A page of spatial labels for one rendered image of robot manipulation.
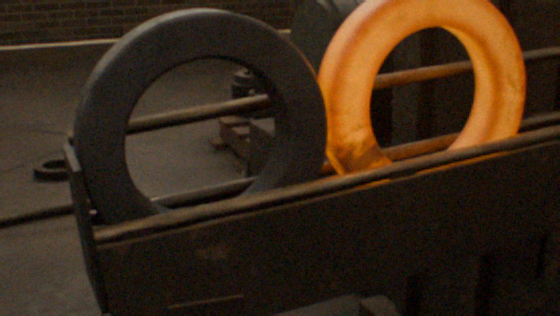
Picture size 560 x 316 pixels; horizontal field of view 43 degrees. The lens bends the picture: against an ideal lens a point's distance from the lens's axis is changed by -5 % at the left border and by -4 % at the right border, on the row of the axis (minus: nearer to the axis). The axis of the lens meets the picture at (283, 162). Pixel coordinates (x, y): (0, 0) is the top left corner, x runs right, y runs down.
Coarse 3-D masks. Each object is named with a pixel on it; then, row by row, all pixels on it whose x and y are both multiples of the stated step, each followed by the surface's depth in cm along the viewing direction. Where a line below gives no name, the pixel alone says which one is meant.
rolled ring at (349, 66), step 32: (384, 0) 55; (416, 0) 56; (448, 0) 57; (480, 0) 58; (352, 32) 55; (384, 32) 55; (480, 32) 59; (512, 32) 60; (352, 64) 55; (480, 64) 62; (512, 64) 61; (352, 96) 56; (480, 96) 63; (512, 96) 62; (352, 128) 57; (480, 128) 63; (512, 128) 63; (352, 160) 57; (384, 160) 58
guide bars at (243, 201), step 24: (480, 144) 60; (504, 144) 61; (528, 144) 62; (384, 168) 57; (408, 168) 57; (432, 168) 59; (264, 192) 54; (288, 192) 54; (312, 192) 55; (168, 216) 51; (192, 216) 52; (216, 216) 52; (96, 240) 49; (120, 240) 50
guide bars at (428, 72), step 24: (552, 48) 71; (408, 72) 65; (432, 72) 66; (456, 72) 67; (528, 72) 71; (264, 96) 61; (528, 96) 72; (144, 120) 57; (168, 120) 58; (192, 120) 59; (528, 120) 69; (552, 120) 70; (72, 144) 56; (408, 144) 65; (432, 144) 65; (192, 192) 58; (216, 192) 59; (240, 192) 60; (96, 216) 56
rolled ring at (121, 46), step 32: (160, 32) 49; (192, 32) 50; (224, 32) 51; (256, 32) 52; (128, 64) 49; (160, 64) 50; (256, 64) 53; (288, 64) 54; (96, 96) 49; (128, 96) 50; (288, 96) 54; (320, 96) 55; (96, 128) 50; (288, 128) 55; (320, 128) 56; (96, 160) 50; (288, 160) 56; (320, 160) 57; (96, 192) 51; (128, 192) 52; (256, 192) 57
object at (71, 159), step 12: (72, 156) 51; (72, 168) 48; (72, 180) 50; (72, 192) 53; (84, 192) 48; (84, 204) 49; (84, 216) 49; (84, 228) 49; (84, 240) 51; (84, 252) 54; (96, 252) 50; (84, 264) 57; (96, 264) 50; (96, 276) 50; (96, 288) 50; (108, 312) 51
